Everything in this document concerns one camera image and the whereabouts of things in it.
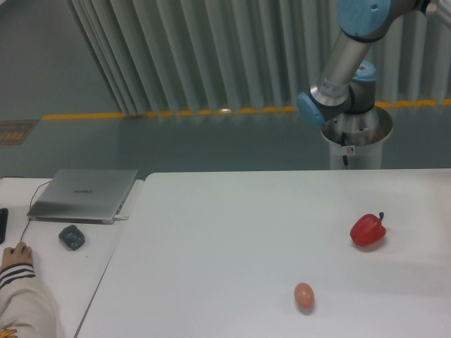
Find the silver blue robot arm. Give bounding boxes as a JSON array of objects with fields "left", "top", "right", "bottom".
[{"left": 297, "top": 1, "right": 450, "bottom": 127}]

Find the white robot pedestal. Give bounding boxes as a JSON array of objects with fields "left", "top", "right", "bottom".
[{"left": 321, "top": 106, "right": 393, "bottom": 170}]

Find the red bell pepper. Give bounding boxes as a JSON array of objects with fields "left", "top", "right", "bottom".
[{"left": 350, "top": 212, "right": 386, "bottom": 246}]

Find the white pleated curtain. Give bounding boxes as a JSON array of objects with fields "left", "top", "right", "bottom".
[{"left": 70, "top": 1, "right": 450, "bottom": 115}]

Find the black pedestal cable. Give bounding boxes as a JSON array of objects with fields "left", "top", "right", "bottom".
[{"left": 340, "top": 132, "right": 350, "bottom": 170}]

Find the silver laptop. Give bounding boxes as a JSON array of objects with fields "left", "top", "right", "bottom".
[{"left": 27, "top": 169, "right": 138, "bottom": 225}]

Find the black phone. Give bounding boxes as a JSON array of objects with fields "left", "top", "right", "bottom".
[{"left": 0, "top": 208, "right": 8, "bottom": 244}]

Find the cream striped sleeve forearm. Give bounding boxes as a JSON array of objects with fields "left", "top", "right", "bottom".
[{"left": 1, "top": 263, "right": 57, "bottom": 337}]

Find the brown egg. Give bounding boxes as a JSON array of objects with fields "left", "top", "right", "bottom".
[{"left": 294, "top": 282, "right": 314, "bottom": 310}]

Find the black earbuds case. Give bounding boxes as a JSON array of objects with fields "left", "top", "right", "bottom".
[{"left": 58, "top": 225, "right": 85, "bottom": 251}]

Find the black mouse cable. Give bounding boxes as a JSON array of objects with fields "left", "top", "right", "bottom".
[{"left": 0, "top": 175, "right": 52, "bottom": 244}]

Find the person's hand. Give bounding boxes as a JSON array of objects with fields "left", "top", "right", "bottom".
[{"left": 1, "top": 242, "right": 34, "bottom": 271}]

